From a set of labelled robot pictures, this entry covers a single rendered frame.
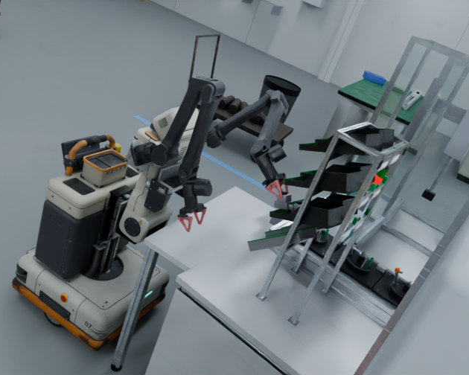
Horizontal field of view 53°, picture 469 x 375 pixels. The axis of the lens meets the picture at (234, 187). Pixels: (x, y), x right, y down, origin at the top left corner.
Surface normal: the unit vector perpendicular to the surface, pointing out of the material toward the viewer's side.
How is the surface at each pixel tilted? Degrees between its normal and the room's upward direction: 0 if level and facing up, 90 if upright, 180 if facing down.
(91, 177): 92
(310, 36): 90
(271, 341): 0
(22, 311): 0
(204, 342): 90
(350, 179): 65
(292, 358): 0
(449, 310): 90
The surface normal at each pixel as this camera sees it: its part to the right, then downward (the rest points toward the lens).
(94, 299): 0.32, -0.84
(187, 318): -0.55, 0.21
